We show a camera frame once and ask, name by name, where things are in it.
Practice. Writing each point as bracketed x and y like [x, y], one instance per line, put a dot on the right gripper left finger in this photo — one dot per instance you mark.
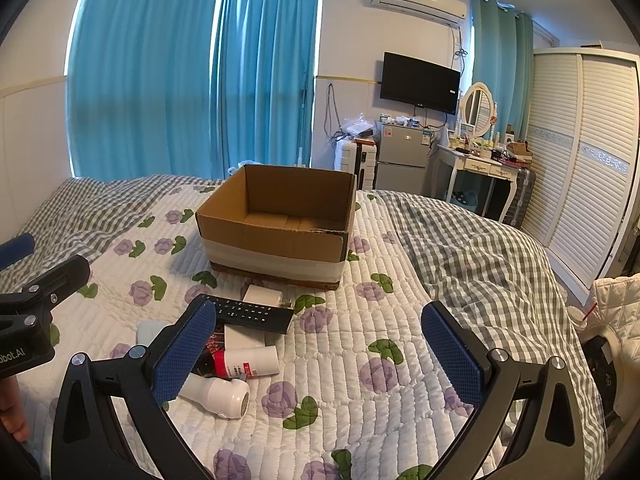
[88, 441]

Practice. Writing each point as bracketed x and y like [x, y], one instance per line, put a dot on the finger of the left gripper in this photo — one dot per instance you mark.
[16, 249]
[50, 288]

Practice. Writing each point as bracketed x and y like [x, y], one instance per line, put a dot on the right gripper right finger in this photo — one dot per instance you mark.
[547, 441]

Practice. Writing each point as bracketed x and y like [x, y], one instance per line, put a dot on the white lint shaver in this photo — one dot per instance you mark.
[222, 397]

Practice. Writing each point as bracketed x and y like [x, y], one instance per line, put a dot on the white charger adapter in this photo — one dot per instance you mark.
[239, 337]

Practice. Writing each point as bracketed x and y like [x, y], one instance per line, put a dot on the white bottle red cap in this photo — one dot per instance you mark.
[248, 363]

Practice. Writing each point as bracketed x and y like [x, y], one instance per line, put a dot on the white earbuds case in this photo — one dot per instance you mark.
[148, 330]

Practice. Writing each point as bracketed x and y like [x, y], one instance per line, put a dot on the left human hand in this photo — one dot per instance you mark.
[12, 410]

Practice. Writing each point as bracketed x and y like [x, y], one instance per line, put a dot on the white padded jacket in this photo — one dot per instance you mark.
[608, 331]

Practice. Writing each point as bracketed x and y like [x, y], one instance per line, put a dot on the grey checked blanket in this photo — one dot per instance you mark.
[475, 269]

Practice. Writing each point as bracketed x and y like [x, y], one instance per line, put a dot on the floral quilted bed cover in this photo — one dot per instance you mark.
[325, 359]

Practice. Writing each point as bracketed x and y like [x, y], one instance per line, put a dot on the black tv remote control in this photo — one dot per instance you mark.
[255, 316]

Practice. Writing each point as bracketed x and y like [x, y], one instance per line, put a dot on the white charger block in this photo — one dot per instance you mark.
[264, 296]

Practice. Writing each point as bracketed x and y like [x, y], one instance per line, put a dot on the blue curtain left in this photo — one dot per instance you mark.
[137, 89]

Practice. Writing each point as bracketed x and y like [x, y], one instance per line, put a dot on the blue curtain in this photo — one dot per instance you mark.
[137, 89]
[262, 84]

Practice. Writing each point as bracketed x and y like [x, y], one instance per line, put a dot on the white louvered wardrobe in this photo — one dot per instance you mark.
[583, 131]

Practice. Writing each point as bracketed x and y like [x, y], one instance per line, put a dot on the blue laundry basket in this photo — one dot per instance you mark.
[465, 199]

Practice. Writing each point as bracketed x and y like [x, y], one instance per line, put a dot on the open cardboard box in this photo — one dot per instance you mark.
[281, 223]

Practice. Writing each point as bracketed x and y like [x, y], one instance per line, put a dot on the white dressing table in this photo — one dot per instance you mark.
[457, 162]

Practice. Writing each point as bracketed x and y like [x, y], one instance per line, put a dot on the blue curtain middle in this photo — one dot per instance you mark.
[262, 84]

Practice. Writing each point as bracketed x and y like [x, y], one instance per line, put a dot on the silver mini fridge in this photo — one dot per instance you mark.
[403, 154]

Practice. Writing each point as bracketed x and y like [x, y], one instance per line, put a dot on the oval vanity mirror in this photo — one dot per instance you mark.
[477, 111]

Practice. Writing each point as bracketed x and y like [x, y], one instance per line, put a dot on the white suitcase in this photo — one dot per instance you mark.
[358, 157]

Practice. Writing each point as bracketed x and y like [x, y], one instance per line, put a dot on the teal curtain right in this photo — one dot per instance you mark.
[504, 59]

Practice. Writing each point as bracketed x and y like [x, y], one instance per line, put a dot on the black wall television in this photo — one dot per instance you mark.
[419, 83]

